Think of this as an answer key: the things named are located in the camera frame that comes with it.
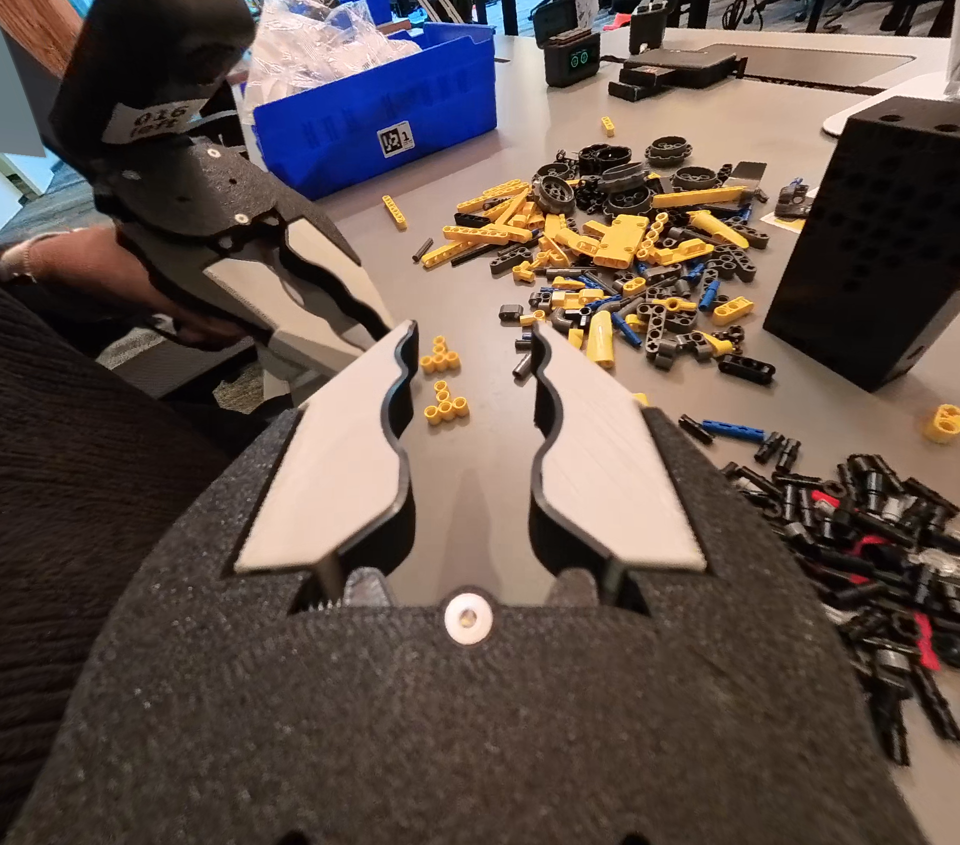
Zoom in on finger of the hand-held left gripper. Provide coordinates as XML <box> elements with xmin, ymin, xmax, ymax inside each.
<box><xmin>201</xmin><ymin>256</ymin><xmax>376</xmax><ymax>360</ymax></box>
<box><xmin>282</xmin><ymin>217</ymin><xmax>399</xmax><ymax>341</ymax></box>

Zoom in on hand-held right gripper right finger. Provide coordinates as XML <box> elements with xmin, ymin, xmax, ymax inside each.
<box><xmin>529</xmin><ymin>320</ymin><xmax>709</xmax><ymax>602</ymax></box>

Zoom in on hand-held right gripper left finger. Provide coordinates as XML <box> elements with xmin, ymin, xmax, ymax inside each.
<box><xmin>232</xmin><ymin>320</ymin><xmax>420</xmax><ymax>602</ymax></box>

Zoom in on yellow ring connector cluster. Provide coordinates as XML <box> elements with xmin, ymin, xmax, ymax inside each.
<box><xmin>419</xmin><ymin>335</ymin><xmax>462</xmax><ymax>376</ymax></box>
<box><xmin>423</xmin><ymin>380</ymin><xmax>471</xmax><ymax>425</ymax></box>

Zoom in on pile of yellow building pieces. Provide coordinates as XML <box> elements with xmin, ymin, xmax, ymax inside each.
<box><xmin>411</xmin><ymin>136</ymin><xmax>777</xmax><ymax>390</ymax></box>

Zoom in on black perforated block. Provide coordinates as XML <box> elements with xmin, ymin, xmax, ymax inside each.
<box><xmin>762</xmin><ymin>96</ymin><xmax>960</xmax><ymax>394</ymax></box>

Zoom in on person's left hand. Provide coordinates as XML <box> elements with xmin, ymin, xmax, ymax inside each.
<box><xmin>30</xmin><ymin>226</ymin><xmax>250</xmax><ymax>347</ymax></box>

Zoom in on grey chair armrest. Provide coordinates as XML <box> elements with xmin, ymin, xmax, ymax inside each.
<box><xmin>97</xmin><ymin>327</ymin><xmax>265</xmax><ymax>415</ymax></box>

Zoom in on blue plastic bin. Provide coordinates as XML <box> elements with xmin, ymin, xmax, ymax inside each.
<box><xmin>252</xmin><ymin>22</ymin><xmax>500</xmax><ymax>203</ymax></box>

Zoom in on silver wristband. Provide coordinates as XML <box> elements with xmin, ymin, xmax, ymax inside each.
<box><xmin>0</xmin><ymin>232</ymin><xmax>48</xmax><ymax>282</ymax></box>

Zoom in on clear plastic bags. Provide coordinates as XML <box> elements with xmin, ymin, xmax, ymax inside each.
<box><xmin>243</xmin><ymin>0</ymin><xmax>423</xmax><ymax>107</ymax></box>

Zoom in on pile of black red pins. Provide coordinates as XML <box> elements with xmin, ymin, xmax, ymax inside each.
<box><xmin>678</xmin><ymin>410</ymin><xmax>960</xmax><ymax>767</ymax></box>

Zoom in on person's black sweater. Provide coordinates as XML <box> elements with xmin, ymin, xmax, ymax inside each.
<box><xmin>0</xmin><ymin>282</ymin><xmax>301</xmax><ymax>824</ymax></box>

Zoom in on black charging case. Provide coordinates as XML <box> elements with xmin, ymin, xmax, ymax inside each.
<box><xmin>532</xmin><ymin>0</ymin><xmax>602</xmax><ymax>89</ymax></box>

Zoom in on small black device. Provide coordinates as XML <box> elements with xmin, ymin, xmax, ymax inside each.
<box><xmin>628</xmin><ymin>0</ymin><xmax>670</xmax><ymax>56</ymax></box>

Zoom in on black hub device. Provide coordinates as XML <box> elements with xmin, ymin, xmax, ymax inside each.
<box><xmin>607</xmin><ymin>51</ymin><xmax>749</xmax><ymax>104</ymax></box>

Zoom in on silver lamp on white base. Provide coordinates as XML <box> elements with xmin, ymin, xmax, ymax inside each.
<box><xmin>822</xmin><ymin>0</ymin><xmax>960</xmax><ymax>138</ymax></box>

